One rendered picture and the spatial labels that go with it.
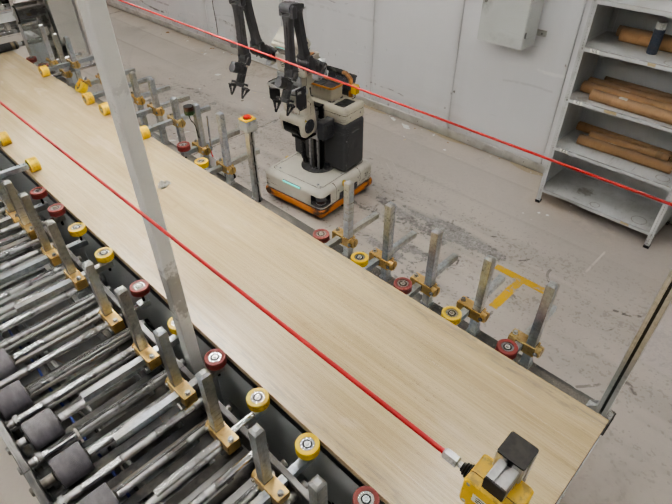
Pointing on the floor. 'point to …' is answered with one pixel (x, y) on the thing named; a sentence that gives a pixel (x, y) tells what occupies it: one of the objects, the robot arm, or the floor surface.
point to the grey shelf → (614, 121)
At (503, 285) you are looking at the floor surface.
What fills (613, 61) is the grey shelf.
